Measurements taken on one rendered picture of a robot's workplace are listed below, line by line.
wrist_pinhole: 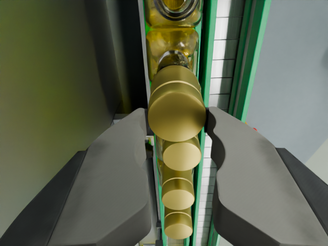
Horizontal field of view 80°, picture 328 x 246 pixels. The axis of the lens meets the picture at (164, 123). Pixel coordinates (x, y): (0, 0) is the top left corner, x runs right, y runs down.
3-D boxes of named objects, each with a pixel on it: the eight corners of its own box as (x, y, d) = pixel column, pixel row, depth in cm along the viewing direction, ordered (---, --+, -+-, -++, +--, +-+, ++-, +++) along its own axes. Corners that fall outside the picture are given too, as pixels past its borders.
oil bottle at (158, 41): (154, 16, 36) (141, 35, 18) (185, 15, 36) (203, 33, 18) (156, 48, 39) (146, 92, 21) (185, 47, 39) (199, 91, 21)
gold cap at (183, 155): (161, 114, 20) (160, 141, 16) (197, 113, 20) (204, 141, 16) (162, 142, 22) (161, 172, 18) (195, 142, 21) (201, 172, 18)
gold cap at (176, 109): (149, 65, 14) (142, 90, 10) (199, 64, 14) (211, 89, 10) (152, 110, 16) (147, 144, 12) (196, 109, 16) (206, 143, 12)
